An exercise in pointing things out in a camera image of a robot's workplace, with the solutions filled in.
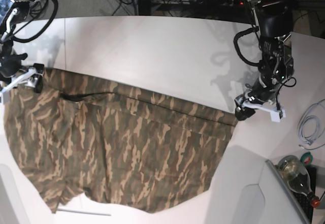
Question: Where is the black power strip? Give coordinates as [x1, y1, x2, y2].
[190, 0, 245, 7]

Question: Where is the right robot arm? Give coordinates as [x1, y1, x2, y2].
[1, 0, 58, 95]

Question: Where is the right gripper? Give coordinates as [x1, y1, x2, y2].
[1, 53, 45, 93]

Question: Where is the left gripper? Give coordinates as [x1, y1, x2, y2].
[234, 78, 279, 120]

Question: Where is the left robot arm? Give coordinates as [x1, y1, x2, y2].
[233, 0, 294, 122]

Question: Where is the camouflage t-shirt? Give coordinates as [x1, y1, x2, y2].
[4, 69, 237, 213]

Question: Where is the white coiled cable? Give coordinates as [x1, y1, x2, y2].
[297, 101, 325, 150]

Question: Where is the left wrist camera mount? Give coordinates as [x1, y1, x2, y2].
[242, 102, 286, 122]

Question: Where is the clear plastic bottle red cap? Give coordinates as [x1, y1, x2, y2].
[278, 155, 320, 208]

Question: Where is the green tape roll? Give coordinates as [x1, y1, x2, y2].
[300, 152, 313, 166]

